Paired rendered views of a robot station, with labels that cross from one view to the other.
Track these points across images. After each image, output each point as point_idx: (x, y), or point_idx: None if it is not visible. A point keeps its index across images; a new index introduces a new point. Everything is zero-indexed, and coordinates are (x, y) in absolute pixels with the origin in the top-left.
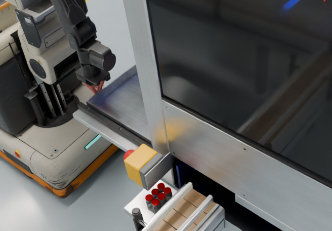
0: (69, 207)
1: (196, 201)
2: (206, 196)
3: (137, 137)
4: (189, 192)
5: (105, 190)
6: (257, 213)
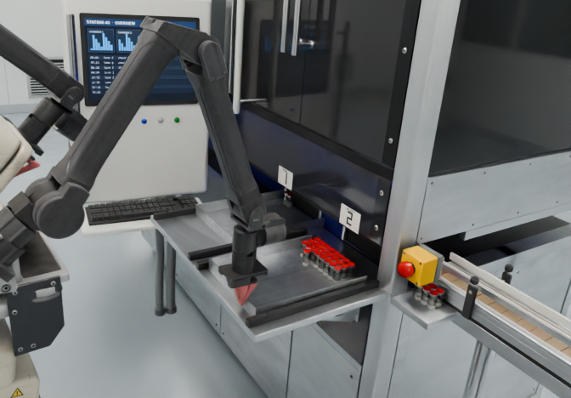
0: None
1: (443, 270)
2: None
3: (339, 290)
4: None
5: None
6: (478, 235)
